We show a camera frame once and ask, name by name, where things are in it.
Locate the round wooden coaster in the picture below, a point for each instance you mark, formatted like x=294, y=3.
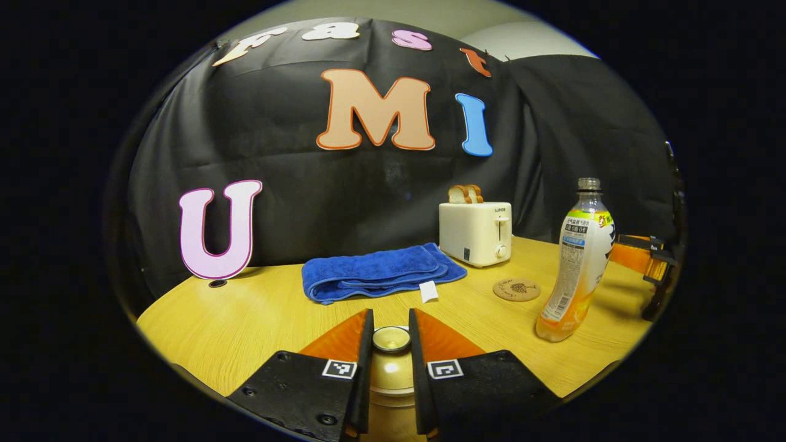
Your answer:
x=516, y=290

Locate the clear water bottle white label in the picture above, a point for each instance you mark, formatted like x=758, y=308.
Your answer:
x=580, y=258

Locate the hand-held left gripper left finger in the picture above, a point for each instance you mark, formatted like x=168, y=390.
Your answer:
x=362, y=380

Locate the folded blue towel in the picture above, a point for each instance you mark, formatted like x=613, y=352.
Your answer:
x=374, y=270

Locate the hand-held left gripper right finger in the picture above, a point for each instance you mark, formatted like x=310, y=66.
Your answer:
x=419, y=380

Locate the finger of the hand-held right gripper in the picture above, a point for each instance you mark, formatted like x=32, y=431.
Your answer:
x=632, y=255

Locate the white toaster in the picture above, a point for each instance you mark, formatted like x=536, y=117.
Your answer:
x=473, y=236

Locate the black backdrop cloth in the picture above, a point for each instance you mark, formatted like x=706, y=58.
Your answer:
x=307, y=184

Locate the bread slice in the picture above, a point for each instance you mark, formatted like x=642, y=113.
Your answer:
x=477, y=193
x=457, y=195

